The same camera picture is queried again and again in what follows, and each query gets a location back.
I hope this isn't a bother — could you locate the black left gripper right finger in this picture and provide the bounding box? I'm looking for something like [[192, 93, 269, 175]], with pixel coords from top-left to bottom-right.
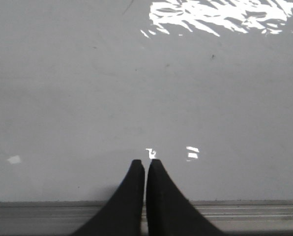
[[146, 159, 226, 236]]

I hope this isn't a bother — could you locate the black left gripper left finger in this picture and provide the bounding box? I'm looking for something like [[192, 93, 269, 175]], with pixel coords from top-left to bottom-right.
[[72, 159, 145, 236]]

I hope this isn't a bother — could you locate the white glossy whiteboard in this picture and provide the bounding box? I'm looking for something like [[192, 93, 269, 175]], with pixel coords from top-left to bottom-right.
[[0, 0, 293, 202]]

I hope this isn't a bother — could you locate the grey aluminium whiteboard frame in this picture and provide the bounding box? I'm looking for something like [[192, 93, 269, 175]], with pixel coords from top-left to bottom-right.
[[0, 200, 293, 236]]

